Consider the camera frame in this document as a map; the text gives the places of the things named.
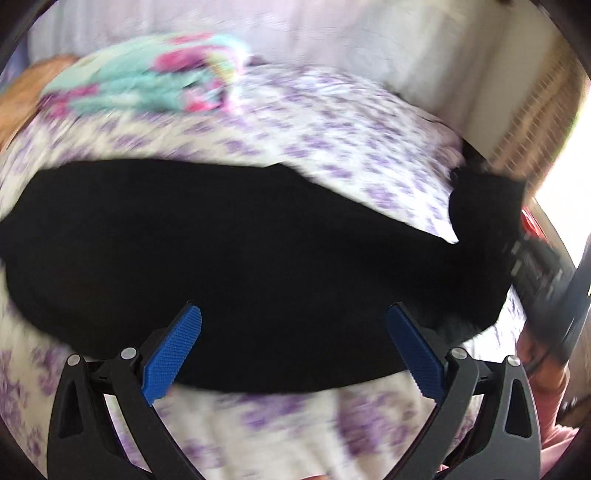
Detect orange pillow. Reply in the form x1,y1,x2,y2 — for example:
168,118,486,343
0,54,88,148

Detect black pants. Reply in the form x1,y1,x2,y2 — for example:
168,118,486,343
0,158,529,395

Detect person's right forearm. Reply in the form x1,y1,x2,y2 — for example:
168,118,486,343
538,378,583,450

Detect person's right hand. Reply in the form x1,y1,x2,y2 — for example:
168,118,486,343
517,323,568,393

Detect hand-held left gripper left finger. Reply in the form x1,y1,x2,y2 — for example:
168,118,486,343
46,301,204,480

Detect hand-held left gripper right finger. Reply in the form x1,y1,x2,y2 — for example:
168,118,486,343
387,302,542,480

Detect bright window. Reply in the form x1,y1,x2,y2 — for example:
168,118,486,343
531,83,591,268

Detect beige checked curtain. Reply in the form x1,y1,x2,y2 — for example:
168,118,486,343
466,41,587,199

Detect folded teal floral blanket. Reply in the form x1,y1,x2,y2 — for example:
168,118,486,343
39,32,250,116

